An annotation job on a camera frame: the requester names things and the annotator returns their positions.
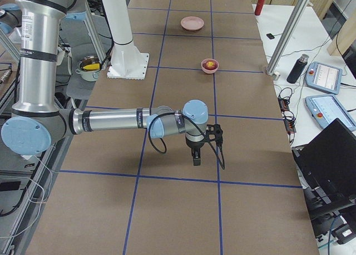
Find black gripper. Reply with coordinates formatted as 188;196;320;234
186;142;204;166

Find red apple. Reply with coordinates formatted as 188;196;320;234
204;60;217;70

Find pink bowl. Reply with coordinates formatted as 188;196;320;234
201;58;219;74

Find pink plate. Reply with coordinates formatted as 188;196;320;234
180;16;205;31

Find black laptop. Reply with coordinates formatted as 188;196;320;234
292;118;355;226

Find near teach pendant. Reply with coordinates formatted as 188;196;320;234
305;94;355;131

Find teach pendant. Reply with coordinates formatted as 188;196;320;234
305;62;343;95
305;94;355;131

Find white pot with yellow item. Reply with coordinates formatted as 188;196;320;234
75;56;101;82

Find black water bottle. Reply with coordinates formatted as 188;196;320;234
286;54;309;84

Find small black square device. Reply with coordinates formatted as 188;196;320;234
266;33;275;39

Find far teach pendant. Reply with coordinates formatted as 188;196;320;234
305;62;343;95

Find red cylinder bottle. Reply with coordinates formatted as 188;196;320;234
254;0;265;16

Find aluminium frame post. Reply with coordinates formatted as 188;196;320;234
266;0;310;81

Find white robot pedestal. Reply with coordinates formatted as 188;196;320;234
102;0;149;80

